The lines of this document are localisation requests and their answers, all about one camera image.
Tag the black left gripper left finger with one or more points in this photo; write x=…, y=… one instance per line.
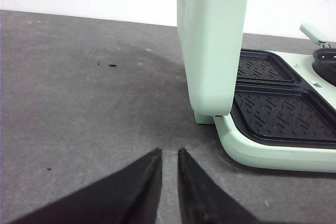
x=130, y=195

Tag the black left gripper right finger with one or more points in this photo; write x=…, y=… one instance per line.
x=201, y=200

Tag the mint green sandwich maker lid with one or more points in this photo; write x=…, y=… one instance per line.
x=210, y=34

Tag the mint green breakfast maker base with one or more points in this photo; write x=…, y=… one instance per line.
x=283, y=114

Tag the black frying pan green handle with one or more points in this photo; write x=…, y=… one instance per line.
x=324, y=57

